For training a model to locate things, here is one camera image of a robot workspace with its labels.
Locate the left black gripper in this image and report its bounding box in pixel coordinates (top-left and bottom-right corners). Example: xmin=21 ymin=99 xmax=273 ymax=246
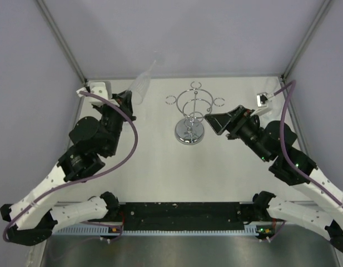
xmin=98 ymin=91 xmax=137 ymax=156

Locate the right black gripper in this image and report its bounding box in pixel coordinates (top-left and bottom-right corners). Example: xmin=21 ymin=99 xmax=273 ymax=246
xmin=203 ymin=106 xmax=271 ymax=162

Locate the clear fluted wine glass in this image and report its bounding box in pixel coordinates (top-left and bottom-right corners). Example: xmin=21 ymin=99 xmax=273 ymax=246
xmin=128 ymin=51 xmax=165 ymax=105

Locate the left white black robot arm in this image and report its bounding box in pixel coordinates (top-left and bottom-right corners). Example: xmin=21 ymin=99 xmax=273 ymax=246
xmin=0 ymin=87 xmax=138 ymax=246

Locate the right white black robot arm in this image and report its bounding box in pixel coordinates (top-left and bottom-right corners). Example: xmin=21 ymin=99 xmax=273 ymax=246
xmin=205 ymin=105 xmax=343 ymax=253

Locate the chrome wine glass rack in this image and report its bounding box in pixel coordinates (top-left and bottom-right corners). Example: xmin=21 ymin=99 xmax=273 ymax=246
xmin=165 ymin=81 xmax=225 ymax=146

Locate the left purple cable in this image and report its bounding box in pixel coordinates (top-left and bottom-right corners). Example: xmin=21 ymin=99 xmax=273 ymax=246
xmin=2 ymin=91 xmax=139 ymax=243

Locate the purple cable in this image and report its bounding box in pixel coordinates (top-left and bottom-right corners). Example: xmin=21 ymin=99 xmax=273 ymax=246
xmin=2 ymin=91 xmax=139 ymax=243
xmin=272 ymin=80 xmax=343 ymax=211

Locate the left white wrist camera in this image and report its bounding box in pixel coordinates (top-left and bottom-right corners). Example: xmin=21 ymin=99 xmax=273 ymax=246
xmin=76 ymin=81 xmax=112 ymax=106

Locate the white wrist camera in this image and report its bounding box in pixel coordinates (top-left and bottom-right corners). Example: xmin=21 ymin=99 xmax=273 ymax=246
xmin=76 ymin=81 xmax=112 ymax=106
xmin=251 ymin=92 xmax=274 ymax=116

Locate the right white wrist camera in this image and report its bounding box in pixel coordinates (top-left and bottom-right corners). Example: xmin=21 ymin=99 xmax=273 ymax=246
xmin=251 ymin=92 xmax=274 ymax=116

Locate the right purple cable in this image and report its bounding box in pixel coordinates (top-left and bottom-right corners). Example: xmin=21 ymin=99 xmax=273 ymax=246
xmin=272 ymin=80 xmax=343 ymax=211

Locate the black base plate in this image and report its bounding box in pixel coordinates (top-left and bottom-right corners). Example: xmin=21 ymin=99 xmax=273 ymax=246
xmin=106 ymin=202 xmax=272 ymax=231

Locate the aluminium frame post left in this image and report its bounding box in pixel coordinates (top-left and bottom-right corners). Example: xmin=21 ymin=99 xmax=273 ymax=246
xmin=34 ymin=0 xmax=86 ymax=84

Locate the aluminium frame post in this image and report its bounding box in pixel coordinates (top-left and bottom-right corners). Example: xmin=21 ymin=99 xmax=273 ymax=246
xmin=34 ymin=0 xmax=86 ymax=84
xmin=281 ymin=0 xmax=334 ymax=82

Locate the aluminium frame post right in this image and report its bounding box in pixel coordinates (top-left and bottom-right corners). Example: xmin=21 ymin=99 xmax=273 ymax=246
xmin=281 ymin=0 xmax=334 ymax=82

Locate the grey slotted cable duct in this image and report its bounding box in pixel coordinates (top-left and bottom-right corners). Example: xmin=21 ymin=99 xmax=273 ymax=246
xmin=53 ymin=224 xmax=274 ymax=237

